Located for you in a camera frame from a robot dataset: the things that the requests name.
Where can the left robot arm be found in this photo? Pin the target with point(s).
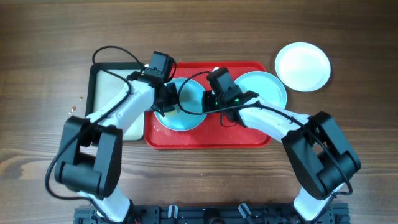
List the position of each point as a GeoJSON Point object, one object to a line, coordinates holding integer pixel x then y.
{"type": "Point", "coordinates": [90, 155]}

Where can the red serving tray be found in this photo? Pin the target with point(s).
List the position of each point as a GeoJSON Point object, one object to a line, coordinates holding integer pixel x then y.
{"type": "Point", "coordinates": [210, 134]}

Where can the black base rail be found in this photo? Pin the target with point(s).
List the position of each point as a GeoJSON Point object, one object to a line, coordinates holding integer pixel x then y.
{"type": "Point", "coordinates": [265, 214]}

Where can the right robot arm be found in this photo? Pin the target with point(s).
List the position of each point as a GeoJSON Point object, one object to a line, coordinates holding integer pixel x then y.
{"type": "Point", "coordinates": [322, 158]}

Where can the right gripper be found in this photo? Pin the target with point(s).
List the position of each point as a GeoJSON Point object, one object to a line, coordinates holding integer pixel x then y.
{"type": "Point", "coordinates": [207, 96]}

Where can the pale green plate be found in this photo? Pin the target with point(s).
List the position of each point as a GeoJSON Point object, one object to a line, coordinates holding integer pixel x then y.
{"type": "Point", "coordinates": [266, 85]}

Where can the light blue plate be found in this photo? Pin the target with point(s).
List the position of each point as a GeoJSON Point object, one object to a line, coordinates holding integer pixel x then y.
{"type": "Point", "coordinates": [191, 100]}

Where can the white plate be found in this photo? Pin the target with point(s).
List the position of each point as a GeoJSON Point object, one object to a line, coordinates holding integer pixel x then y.
{"type": "Point", "coordinates": [303, 67]}

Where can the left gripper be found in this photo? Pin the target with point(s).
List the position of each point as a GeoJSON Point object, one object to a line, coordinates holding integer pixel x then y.
{"type": "Point", "coordinates": [171, 100]}

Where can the green yellow sponge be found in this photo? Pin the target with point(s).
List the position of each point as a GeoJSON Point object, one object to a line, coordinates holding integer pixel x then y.
{"type": "Point", "coordinates": [170, 111]}

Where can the black water tray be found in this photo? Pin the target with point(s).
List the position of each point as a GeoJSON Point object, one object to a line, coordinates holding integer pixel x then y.
{"type": "Point", "coordinates": [103, 87]}

